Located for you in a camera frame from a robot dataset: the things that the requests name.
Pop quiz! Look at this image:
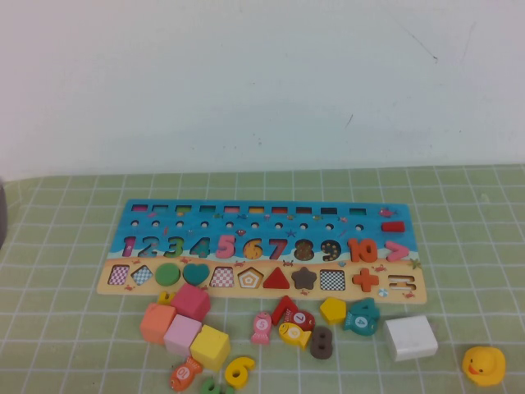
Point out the orange fish numbered ten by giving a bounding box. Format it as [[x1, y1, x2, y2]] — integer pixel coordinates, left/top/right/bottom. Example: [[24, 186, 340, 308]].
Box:
[[169, 355, 204, 392]]

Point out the yellow pentagon piece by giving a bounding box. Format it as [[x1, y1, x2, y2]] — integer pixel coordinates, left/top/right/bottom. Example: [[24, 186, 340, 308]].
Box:
[[319, 297, 349, 327]]

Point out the orange number ten piece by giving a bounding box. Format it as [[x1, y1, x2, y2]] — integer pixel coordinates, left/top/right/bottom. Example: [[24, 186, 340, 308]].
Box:
[[347, 237, 378, 263]]

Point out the pink greater-than sign piece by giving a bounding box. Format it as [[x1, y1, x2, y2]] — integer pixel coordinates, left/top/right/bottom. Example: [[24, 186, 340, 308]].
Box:
[[385, 241, 409, 263]]

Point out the orange wooden cube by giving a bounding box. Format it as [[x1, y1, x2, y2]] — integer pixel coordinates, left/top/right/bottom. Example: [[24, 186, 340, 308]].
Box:
[[139, 302, 177, 346]]

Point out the teal heart piece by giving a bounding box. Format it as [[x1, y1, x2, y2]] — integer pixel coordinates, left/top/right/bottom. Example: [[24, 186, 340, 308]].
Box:
[[182, 263, 210, 286]]

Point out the yellow fish piece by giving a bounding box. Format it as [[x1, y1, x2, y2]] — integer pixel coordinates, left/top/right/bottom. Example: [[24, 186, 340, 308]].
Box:
[[278, 322, 313, 350]]

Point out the brown number eight piece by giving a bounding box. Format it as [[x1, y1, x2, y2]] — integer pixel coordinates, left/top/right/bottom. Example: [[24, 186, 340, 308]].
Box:
[[309, 325, 334, 360]]

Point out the orange plus sign piece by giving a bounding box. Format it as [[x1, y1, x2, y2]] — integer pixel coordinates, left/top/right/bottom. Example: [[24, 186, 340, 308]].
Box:
[[351, 268, 381, 293]]

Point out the green circle piece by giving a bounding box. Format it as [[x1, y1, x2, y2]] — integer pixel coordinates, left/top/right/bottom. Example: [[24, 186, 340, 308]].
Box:
[[154, 262, 181, 287]]

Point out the yellow wooden cube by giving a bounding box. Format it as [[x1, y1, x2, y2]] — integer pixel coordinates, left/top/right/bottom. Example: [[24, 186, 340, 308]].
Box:
[[189, 323, 231, 373]]

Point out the red triangle piece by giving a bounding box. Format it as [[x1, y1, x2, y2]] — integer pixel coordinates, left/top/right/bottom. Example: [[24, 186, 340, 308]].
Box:
[[262, 266, 293, 290]]

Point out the white rectangular block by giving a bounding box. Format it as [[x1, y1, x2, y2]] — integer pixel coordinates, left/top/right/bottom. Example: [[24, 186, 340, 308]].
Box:
[[383, 314, 440, 362]]

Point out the brown star piece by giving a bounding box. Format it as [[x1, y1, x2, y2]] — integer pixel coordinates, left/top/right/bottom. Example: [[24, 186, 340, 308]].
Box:
[[290, 266, 318, 291]]

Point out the green checked tablecloth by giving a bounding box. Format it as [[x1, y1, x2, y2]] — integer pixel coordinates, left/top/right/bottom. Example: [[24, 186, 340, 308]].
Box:
[[0, 163, 525, 394]]

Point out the red wooden cube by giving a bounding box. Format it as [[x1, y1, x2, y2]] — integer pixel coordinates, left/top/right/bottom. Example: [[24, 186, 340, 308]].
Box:
[[170, 282, 212, 323]]

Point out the red fish numbered seven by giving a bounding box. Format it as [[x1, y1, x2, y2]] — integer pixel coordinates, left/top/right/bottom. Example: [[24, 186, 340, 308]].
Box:
[[286, 309, 316, 332]]

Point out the green number piece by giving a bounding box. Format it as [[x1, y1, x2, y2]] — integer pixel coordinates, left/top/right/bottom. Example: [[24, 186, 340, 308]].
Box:
[[199, 377, 235, 394]]

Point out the pink number five piece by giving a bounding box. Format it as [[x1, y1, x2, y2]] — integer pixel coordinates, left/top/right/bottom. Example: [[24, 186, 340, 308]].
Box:
[[216, 234, 237, 259]]

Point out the teal number four piece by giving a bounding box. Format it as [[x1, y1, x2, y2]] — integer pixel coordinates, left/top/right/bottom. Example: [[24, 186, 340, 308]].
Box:
[[348, 297, 381, 325]]

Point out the teal fish numbered four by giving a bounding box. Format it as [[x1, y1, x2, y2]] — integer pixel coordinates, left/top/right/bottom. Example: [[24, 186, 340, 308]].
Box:
[[342, 311, 377, 336]]

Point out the yellow rubber duck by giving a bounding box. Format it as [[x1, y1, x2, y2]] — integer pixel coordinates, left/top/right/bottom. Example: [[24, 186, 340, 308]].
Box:
[[462, 345, 508, 387]]

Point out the pink fish numbered five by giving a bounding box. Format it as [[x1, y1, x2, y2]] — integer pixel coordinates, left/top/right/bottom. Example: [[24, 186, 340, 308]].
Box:
[[249, 310, 274, 345]]

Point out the red number seven piece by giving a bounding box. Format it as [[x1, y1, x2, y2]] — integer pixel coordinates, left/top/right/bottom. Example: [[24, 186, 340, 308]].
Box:
[[270, 295, 304, 325]]

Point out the pink wooden cube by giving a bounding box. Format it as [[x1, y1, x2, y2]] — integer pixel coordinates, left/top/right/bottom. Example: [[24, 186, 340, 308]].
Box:
[[162, 314, 203, 358]]

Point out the yellow number six piece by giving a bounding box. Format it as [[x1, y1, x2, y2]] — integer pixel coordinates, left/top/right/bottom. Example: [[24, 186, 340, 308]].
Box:
[[224, 355, 256, 389]]

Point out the wooden number shape puzzle board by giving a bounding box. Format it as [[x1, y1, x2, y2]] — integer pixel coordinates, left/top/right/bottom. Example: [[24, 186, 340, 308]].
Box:
[[96, 199, 427, 305]]

